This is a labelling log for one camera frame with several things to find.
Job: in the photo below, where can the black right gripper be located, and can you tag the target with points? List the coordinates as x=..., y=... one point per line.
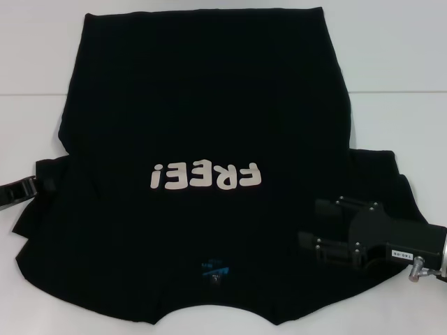
x=401, y=239

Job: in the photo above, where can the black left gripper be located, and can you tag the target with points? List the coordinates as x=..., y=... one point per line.
x=8, y=197

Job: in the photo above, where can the black shirt with FREE print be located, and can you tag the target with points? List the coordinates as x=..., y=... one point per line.
x=209, y=104

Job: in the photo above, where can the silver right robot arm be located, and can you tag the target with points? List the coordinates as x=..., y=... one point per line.
x=444, y=254

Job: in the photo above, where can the silver metal connector plug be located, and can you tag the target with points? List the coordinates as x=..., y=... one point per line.
x=417, y=270

